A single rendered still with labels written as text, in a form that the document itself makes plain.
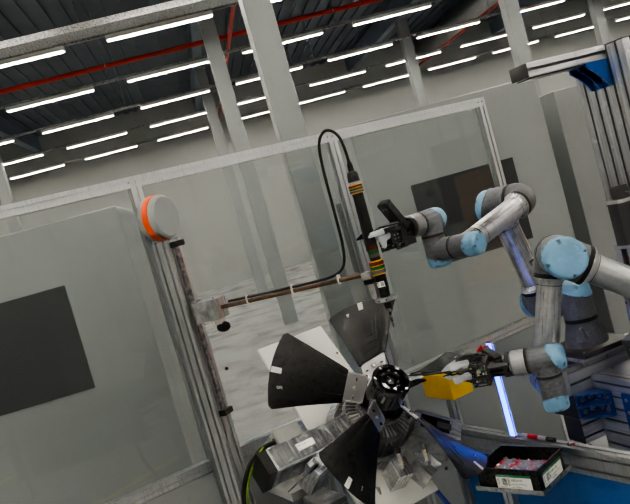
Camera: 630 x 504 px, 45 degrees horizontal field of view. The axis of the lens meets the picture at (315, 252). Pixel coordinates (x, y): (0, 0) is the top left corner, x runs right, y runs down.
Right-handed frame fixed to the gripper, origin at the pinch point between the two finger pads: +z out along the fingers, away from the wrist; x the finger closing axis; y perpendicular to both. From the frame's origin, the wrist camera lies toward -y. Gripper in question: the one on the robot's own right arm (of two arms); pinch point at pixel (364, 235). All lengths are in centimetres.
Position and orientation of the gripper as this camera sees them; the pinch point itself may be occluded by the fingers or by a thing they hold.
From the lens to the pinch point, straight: 232.1
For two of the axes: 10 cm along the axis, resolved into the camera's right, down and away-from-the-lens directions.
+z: -7.3, 2.4, -6.4
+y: 2.7, 9.6, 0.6
